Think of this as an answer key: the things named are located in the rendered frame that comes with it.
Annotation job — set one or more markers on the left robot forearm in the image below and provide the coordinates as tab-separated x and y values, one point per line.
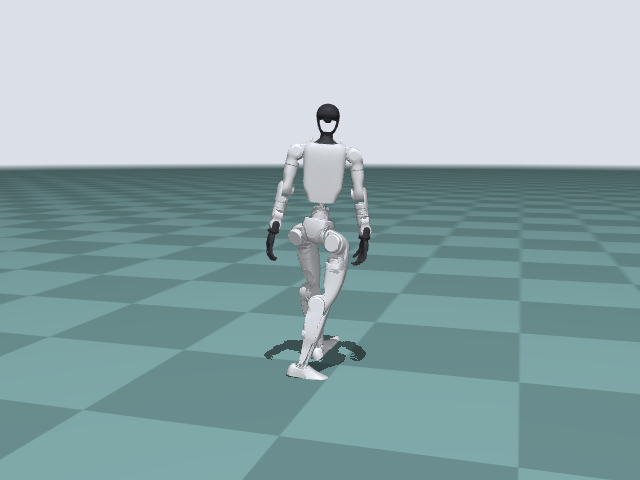
280	206

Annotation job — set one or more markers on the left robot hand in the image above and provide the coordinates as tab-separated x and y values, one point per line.
270	239

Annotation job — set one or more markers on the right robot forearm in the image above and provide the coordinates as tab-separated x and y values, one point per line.
362	214

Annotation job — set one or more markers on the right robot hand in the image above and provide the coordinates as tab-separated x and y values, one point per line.
363	247

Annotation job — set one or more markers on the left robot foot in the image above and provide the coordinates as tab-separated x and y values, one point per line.
318	353

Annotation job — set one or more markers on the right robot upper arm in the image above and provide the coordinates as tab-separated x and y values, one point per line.
357	173

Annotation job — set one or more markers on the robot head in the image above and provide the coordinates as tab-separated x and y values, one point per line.
327	112

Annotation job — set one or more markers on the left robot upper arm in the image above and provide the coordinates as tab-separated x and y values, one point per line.
295	153

